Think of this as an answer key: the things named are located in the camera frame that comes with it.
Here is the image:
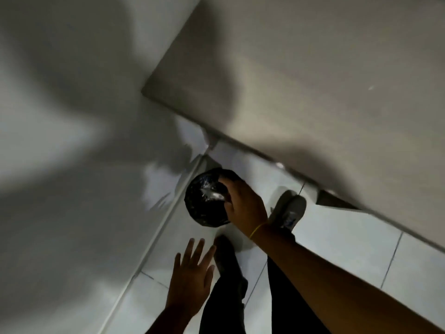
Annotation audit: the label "yellow wrist band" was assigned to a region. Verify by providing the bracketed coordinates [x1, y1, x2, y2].
[249, 222, 270, 240]

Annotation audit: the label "white sneaker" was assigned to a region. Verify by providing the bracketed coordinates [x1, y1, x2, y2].
[268, 190, 307, 234]

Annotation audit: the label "person's left hand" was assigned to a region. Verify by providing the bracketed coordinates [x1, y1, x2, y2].
[166, 238, 217, 315]

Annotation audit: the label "person's right forearm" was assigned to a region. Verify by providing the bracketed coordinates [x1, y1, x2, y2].
[251, 224, 445, 334]

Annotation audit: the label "person's left forearm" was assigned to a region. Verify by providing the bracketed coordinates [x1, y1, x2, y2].
[145, 304, 195, 334]

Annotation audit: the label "black trousers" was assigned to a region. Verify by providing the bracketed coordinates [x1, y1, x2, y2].
[199, 229, 324, 334]

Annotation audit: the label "dark shoe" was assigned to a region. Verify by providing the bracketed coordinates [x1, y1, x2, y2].
[213, 234, 241, 275]

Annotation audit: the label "person's right hand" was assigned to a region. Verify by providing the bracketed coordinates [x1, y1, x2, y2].
[218, 175, 269, 239]

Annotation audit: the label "black trash bin with liner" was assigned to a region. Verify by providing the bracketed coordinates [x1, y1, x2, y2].
[184, 167, 245, 228]

